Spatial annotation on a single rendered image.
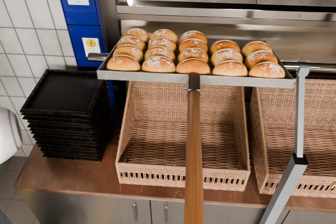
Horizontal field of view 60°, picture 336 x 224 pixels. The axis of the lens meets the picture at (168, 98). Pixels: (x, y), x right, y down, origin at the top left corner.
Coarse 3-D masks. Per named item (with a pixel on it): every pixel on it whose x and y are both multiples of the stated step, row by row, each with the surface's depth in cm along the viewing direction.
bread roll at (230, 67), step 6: (228, 60) 82; (234, 60) 82; (216, 66) 83; (222, 66) 81; (228, 66) 81; (234, 66) 81; (240, 66) 81; (216, 72) 82; (222, 72) 81; (228, 72) 81; (234, 72) 81; (240, 72) 81; (246, 72) 83
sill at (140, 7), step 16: (128, 0) 128; (144, 0) 128; (208, 16) 126; (224, 16) 125; (240, 16) 124; (256, 16) 124; (272, 16) 123; (288, 16) 123; (304, 16) 122; (320, 16) 122
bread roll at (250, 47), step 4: (248, 44) 95; (252, 44) 94; (256, 44) 94; (260, 44) 94; (264, 44) 94; (244, 48) 95; (248, 48) 94; (252, 48) 94; (256, 48) 94; (260, 48) 93; (264, 48) 94; (268, 48) 94; (244, 52) 95; (248, 52) 94; (244, 56) 96
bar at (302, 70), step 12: (96, 60) 99; (300, 60) 97; (300, 72) 95; (300, 84) 96; (300, 96) 96; (300, 108) 96; (300, 120) 95; (300, 132) 95; (300, 144) 95; (300, 156) 95; (288, 168) 98; (300, 168) 94; (288, 180) 100; (276, 192) 109; (288, 192) 105; (276, 204) 111; (264, 216) 123; (276, 216) 117
